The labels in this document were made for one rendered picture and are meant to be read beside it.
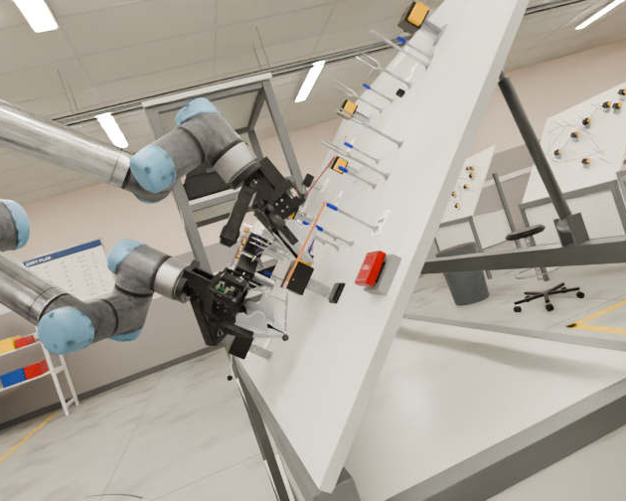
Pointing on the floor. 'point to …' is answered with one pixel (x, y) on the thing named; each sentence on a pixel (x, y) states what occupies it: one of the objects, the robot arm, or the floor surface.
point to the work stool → (538, 270)
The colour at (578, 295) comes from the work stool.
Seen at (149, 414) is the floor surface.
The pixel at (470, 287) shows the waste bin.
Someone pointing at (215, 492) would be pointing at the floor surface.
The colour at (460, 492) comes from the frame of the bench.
